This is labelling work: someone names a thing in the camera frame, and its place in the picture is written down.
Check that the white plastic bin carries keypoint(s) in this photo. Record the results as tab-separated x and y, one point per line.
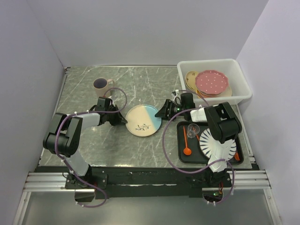
230	67

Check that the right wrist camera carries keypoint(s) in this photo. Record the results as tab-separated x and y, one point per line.
177	108

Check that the orange plastic spoon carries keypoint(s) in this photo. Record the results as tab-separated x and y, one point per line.
187	151

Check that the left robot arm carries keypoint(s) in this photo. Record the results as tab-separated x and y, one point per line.
63	136

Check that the pink and cream plate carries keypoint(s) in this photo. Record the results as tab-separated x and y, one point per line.
226	93

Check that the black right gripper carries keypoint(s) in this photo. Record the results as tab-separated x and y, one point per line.
163	113

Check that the pink scalloped plate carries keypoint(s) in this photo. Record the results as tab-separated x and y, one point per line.
211	82

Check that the aluminium frame rail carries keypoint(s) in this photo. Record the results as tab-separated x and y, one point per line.
55	182

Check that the light blue plate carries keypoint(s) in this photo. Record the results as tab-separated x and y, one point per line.
141	120

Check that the white plate with blue stripes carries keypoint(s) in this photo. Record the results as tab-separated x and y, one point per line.
206	143

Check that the black serving tray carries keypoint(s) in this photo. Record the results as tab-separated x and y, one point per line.
195	150

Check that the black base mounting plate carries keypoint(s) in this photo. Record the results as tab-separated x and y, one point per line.
145	182

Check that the orange utensil under arm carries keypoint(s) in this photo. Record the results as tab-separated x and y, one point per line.
236	156

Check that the clear plastic cup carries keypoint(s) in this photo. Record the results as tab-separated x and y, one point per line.
192	130

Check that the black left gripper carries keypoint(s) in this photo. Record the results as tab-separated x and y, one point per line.
120	118

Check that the beige ceramic mug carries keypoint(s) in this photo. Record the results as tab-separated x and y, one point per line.
102	86

